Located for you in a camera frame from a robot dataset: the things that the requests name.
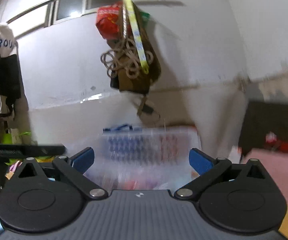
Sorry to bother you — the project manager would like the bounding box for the green box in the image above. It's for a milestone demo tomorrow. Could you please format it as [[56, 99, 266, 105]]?
[[3, 129, 32, 146]]

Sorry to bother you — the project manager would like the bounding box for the red plastic bag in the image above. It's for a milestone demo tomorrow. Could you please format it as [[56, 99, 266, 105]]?
[[95, 2, 125, 41]]

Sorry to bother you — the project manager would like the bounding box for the window with white frame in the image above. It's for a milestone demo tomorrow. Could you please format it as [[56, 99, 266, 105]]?
[[44, 0, 125, 28]]

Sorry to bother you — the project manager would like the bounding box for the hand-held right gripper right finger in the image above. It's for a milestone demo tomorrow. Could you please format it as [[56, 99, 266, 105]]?
[[174, 148, 275, 201]]

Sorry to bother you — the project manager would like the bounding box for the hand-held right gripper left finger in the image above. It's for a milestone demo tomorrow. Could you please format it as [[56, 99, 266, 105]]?
[[7, 147, 109, 201]]

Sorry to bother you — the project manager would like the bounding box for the yellow green patterned strap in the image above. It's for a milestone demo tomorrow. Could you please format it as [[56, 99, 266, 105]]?
[[121, 0, 150, 75]]

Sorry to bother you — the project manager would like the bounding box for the coiled beige rope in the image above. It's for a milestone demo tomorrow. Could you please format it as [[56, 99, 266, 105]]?
[[100, 39, 155, 80]]

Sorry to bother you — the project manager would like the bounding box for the pink pillow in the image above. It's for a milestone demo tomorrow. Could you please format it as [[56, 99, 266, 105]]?
[[240, 148, 288, 207]]

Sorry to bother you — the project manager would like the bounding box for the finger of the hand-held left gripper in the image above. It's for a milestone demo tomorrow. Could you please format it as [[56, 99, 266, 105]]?
[[21, 143, 67, 159]]

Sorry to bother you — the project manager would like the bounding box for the translucent plastic basket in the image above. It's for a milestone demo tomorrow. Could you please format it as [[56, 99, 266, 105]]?
[[85, 127, 202, 191]]

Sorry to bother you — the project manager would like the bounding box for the white black hanging garment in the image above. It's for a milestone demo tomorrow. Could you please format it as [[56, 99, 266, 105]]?
[[0, 22, 22, 119]]

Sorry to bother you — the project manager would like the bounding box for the brown hanging bag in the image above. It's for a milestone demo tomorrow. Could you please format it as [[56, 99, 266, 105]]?
[[109, 2, 162, 95]]

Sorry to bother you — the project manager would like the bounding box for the black wall charger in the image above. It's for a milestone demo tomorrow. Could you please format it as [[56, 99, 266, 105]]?
[[136, 97, 161, 126]]

